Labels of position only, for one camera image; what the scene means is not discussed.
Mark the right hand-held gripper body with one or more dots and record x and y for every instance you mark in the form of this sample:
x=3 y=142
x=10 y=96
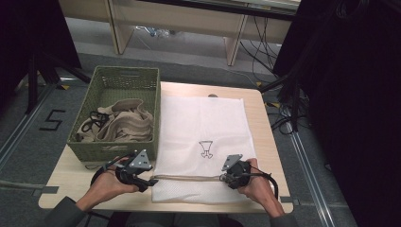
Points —
x=238 y=176

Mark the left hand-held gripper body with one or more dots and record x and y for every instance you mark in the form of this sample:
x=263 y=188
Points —
x=138 y=162

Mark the beige garment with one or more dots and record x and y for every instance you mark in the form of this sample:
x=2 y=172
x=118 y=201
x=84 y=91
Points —
x=129 y=126

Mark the white mesh laundry bag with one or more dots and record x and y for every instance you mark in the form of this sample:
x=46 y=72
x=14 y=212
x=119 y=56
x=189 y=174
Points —
x=201 y=126

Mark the green woven basket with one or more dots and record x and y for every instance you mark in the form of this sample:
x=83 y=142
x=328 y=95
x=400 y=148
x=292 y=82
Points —
x=126 y=85

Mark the person's right hand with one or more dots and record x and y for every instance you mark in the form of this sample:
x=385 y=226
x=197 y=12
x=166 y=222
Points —
x=260 y=187

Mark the person's left hand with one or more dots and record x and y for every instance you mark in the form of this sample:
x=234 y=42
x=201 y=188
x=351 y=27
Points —
x=107 y=186

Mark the black metal stand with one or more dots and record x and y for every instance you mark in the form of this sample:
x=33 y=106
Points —
x=32 y=85
x=294 y=104

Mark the grey floor strip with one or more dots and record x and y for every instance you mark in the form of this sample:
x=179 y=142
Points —
x=28 y=187

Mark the clear plastic wrap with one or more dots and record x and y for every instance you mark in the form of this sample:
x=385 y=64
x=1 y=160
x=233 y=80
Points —
x=156 y=31

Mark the black curtain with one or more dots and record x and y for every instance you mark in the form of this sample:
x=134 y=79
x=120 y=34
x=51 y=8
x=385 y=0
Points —
x=28 y=28
x=353 y=94

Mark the metal floor rail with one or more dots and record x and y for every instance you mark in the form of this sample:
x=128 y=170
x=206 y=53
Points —
x=307 y=170
x=19 y=132

